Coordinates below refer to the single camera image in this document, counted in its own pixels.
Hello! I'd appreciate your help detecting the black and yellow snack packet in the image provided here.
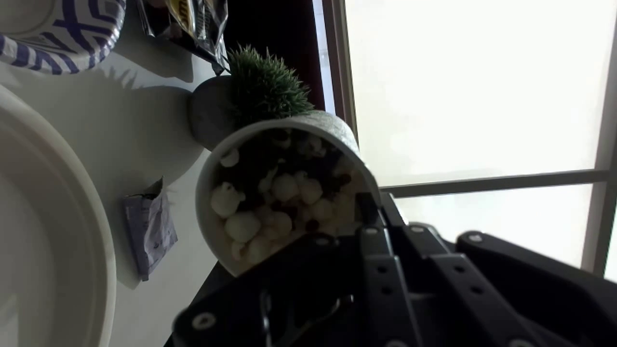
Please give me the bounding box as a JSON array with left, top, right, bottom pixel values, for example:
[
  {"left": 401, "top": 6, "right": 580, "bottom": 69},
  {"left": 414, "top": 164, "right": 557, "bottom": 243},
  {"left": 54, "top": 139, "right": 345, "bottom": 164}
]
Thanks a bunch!
[{"left": 137, "top": 0, "right": 231, "bottom": 73}]

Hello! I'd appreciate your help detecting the window frame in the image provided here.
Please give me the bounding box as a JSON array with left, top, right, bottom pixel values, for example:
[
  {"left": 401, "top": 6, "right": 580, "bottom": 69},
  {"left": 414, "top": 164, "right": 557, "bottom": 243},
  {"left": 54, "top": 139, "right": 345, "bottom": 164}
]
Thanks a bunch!
[{"left": 310, "top": 0, "right": 617, "bottom": 277}]

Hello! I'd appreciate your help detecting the green potted plant, large ball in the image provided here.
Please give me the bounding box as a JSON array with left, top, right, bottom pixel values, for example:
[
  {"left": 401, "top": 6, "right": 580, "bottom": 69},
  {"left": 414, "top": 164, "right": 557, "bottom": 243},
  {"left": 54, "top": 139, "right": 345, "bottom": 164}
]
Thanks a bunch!
[{"left": 187, "top": 44, "right": 316, "bottom": 152}]

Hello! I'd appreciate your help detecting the white paper cup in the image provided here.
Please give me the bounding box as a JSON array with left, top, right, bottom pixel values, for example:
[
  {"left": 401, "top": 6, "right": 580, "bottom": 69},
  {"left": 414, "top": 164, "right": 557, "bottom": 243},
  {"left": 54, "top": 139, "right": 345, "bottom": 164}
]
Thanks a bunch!
[{"left": 194, "top": 110, "right": 381, "bottom": 279}]

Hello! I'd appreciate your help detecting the small grey sachet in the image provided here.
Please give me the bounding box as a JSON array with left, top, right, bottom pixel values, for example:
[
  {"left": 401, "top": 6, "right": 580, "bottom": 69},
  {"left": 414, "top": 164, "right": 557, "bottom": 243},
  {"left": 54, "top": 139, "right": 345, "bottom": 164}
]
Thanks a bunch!
[{"left": 121, "top": 179, "right": 179, "bottom": 283}]

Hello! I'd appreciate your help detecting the popcorn snack mix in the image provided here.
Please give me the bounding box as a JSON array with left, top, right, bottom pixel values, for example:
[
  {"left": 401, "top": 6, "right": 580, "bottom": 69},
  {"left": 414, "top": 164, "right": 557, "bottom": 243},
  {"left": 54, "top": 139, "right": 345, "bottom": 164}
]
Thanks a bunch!
[{"left": 210, "top": 131, "right": 370, "bottom": 260}]

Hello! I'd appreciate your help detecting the white round plate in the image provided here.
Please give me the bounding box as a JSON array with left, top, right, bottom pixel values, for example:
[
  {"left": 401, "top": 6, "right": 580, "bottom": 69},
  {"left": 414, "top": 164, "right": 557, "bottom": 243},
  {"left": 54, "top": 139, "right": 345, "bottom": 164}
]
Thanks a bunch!
[{"left": 0, "top": 83, "right": 119, "bottom": 347}]

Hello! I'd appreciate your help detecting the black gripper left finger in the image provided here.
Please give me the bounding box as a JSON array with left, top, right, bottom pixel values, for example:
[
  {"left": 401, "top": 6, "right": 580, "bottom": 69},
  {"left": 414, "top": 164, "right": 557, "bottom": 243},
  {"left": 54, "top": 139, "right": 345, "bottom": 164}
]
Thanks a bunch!
[{"left": 167, "top": 191, "right": 428, "bottom": 347}]

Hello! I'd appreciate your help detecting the small blue patterned paper bowl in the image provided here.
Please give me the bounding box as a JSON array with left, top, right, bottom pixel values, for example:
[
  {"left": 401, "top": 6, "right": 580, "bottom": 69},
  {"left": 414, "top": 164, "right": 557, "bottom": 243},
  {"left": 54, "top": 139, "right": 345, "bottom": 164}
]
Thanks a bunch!
[{"left": 0, "top": 0, "right": 129, "bottom": 77}]

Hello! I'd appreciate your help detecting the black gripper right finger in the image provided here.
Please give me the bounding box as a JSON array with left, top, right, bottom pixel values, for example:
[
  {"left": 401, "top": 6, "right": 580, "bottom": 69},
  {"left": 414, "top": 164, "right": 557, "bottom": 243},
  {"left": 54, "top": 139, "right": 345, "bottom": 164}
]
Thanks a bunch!
[{"left": 381, "top": 191, "right": 617, "bottom": 347}]

